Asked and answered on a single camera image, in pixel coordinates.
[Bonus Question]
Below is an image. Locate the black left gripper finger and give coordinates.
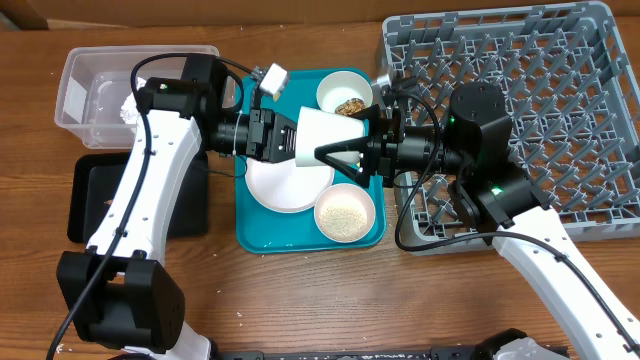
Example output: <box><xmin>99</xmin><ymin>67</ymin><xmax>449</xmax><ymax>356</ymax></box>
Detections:
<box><xmin>272</xmin><ymin>128</ymin><xmax>296</xmax><ymax>163</ymax></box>
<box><xmin>273</xmin><ymin>113</ymin><xmax>297</xmax><ymax>131</ymax></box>

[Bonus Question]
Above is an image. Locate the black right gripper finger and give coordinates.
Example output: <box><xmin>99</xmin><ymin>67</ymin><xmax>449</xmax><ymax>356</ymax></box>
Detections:
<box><xmin>314</xmin><ymin>138</ymin><xmax>373</xmax><ymax>188</ymax></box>
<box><xmin>350</xmin><ymin>105</ymin><xmax>393</xmax><ymax>131</ymax></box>

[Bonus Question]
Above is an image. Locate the white plastic cup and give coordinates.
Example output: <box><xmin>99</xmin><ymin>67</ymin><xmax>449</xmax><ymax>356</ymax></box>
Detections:
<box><xmin>295</xmin><ymin>107</ymin><xmax>365</xmax><ymax>167</ymax></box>

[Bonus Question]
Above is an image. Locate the brown food lump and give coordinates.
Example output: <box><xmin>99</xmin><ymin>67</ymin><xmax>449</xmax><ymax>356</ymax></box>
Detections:
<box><xmin>334</xmin><ymin>98</ymin><xmax>366</xmax><ymax>116</ymax></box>

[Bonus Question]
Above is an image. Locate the white bowl with food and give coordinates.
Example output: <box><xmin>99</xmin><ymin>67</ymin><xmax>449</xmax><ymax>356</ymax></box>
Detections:
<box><xmin>316</xmin><ymin>70</ymin><xmax>373</xmax><ymax>113</ymax></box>

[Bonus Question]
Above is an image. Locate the white napkin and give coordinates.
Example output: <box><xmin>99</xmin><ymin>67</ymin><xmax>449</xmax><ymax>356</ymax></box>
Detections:
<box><xmin>120</xmin><ymin>93</ymin><xmax>140</xmax><ymax>125</ymax></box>

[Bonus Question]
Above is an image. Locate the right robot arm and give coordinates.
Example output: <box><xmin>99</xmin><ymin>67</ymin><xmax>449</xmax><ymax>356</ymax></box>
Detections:
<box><xmin>314</xmin><ymin>82</ymin><xmax>639</xmax><ymax>359</ymax></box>

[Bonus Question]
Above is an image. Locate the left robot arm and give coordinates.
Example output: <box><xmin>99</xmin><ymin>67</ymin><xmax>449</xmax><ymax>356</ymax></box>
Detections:
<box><xmin>56</xmin><ymin>53</ymin><xmax>297</xmax><ymax>359</ymax></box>

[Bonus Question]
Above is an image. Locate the grey dishwasher rack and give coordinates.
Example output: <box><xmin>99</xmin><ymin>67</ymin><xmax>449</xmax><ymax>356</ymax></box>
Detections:
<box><xmin>381</xmin><ymin>1</ymin><xmax>639</xmax><ymax>241</ymax></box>

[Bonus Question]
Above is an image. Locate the large white plate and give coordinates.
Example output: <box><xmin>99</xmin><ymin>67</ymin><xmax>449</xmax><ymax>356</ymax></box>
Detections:
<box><xmin>244</xmin><ymin>159</ymin><xmax>335</xmax><ymax>213</ymax></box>

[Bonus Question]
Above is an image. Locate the clear plastic bin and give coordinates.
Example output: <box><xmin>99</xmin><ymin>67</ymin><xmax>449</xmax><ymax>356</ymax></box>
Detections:
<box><xmin>54</xmin><ymin>45</ymin><xmax>219</xmax><ymax>149</ymax></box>

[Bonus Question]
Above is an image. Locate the black plastic tray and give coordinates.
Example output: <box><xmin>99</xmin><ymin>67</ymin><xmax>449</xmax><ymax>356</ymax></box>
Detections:
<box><xmin>67</xmin><ymin>152</ymin><xmax>209</xmax><ymax>243</ymax></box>

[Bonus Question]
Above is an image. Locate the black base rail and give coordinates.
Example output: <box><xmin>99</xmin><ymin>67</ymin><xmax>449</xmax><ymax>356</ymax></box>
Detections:
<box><xmin>107</xmin><ymin>327</ymin><xmax>571</xmax><ymax>360</ymax></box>

